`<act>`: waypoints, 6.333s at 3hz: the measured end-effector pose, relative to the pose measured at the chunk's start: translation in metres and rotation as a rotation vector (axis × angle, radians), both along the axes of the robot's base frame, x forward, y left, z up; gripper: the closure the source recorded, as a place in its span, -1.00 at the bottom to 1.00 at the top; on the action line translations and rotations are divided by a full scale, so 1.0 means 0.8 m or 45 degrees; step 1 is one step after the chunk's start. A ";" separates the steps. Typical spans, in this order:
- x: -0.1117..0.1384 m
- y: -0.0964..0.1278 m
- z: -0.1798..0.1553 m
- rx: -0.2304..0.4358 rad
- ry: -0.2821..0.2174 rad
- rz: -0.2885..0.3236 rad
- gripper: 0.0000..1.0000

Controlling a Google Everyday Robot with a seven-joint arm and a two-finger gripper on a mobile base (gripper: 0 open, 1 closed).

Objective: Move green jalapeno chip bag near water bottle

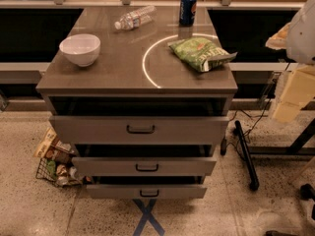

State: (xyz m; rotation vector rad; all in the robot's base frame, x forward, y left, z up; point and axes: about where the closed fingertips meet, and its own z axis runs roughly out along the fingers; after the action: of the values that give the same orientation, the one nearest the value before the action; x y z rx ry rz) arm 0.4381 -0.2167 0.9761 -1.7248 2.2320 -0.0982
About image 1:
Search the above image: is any grey drawer cabinet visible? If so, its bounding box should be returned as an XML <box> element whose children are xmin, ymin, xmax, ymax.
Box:
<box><xmin>37</xmin><ymin>7</ymin><xmax>237</xmax><ymax>189</ymax></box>

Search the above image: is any white ceramic bowl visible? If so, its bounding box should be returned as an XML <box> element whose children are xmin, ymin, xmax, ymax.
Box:
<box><xmin>59</xmin><ymin>33</ymin><xmax>100</xmax><ymax>67</ymax></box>

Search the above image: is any black cable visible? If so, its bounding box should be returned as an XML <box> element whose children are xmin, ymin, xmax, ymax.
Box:
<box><xmin>229</xmin><ymin>62</ymin><xmax>291</xmax><ymax>149</ymax></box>

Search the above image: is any blue soda can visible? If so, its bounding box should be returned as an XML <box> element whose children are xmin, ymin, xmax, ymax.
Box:
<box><xmin>179</xmin><ymin>0</ymin><xmax>197</xmax><ymax>26</ymax></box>

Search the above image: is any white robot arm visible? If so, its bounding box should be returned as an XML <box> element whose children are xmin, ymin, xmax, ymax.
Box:
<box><xmin>272</xmin><ymin>0</ymin><xmax>315</xmax><ymax>123</ymax></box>

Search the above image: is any blue tape cross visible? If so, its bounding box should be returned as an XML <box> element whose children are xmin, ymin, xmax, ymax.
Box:
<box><xmin>133</xmin><ymin>199</ymin><xmax>165</xmax><ymax>236</ymax></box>

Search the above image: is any top grey drawer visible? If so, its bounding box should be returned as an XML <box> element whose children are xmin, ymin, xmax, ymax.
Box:
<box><xmin>49</xmin><ymin>116</ymin><xmax>228</xmax><ymax>145</ymax></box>

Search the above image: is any wire basket with snacks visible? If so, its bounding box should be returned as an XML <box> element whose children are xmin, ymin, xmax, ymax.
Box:
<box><xmin>33</xmin><ymin>127</ymin><xmax>87</xmax><ymax>187</ymax></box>

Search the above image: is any green jalapeno chip bag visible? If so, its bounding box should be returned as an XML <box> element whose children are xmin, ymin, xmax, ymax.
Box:
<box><xmin>168</xmin><ymin>37</ymin><xmax>237</xmax><ymax>73</ymax></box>

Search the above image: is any black table leg frame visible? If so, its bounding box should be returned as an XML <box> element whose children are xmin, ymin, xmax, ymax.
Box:
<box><xmin>232</xmin><ymin>119</ymin><xmax>315</xmax><ymax>191</ymax></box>

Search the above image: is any bottom grey drawer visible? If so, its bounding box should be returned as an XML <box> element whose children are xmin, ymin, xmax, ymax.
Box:
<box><xmin>87</xmin><ymin>184</ymin><xmax>207</xmax><ymax>199</ymax></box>

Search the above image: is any middle grey drawer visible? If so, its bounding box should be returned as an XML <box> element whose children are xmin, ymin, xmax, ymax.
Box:
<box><xmin>72</xmin><ymin>157</ymin><xmax>216</xmax><ymax>176</ymax></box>

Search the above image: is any clear plastic water bottle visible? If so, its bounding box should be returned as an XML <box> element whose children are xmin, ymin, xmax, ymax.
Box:
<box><xmin>114</xmin><ymin>5</ymin><xmax>157</xmax><ymax>30</ymax></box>

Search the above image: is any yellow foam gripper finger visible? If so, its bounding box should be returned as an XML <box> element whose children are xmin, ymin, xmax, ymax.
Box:
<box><xmin>272</xmin><ymin>65</ymin><xmax>315</xmax><ymax>123</ymax></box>

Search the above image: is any grey drawer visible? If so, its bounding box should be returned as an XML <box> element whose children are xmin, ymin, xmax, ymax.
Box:
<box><xmin>72</xmin><ymin>157</ymin><xmax>216</xmax><ymax>176</ymax></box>
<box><xmin>87</xmin><ymin>184</ymin><xmax>207</xmax><ymax>199</ymax></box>
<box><xmin>49</xmin><ymin>116</ymin><xmax>228</xmax><ymax>145</ymax></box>

